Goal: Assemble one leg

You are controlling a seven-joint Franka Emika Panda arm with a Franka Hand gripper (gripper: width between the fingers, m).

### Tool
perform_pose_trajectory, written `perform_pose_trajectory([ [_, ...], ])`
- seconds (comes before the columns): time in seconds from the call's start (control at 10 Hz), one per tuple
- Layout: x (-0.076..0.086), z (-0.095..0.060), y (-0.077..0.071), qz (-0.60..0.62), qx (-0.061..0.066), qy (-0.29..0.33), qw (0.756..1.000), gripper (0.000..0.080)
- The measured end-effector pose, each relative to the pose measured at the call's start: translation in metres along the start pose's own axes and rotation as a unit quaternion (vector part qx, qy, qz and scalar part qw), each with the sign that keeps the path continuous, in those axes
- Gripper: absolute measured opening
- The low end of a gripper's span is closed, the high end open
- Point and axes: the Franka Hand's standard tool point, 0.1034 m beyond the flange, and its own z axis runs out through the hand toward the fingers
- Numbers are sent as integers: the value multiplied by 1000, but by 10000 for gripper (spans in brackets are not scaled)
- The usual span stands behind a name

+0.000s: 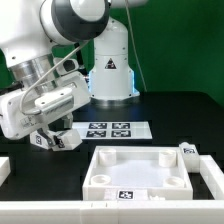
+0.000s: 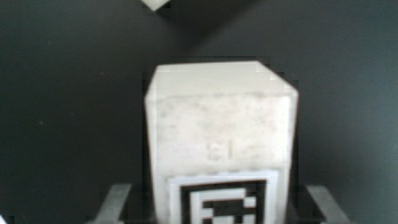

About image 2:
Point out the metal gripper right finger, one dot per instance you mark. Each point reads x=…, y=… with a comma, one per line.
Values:
x=334, y=216

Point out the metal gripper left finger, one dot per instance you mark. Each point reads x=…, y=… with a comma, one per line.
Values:
x=112, y=205

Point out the white leg with tag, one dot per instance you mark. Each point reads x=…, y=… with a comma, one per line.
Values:
x=221, y=109

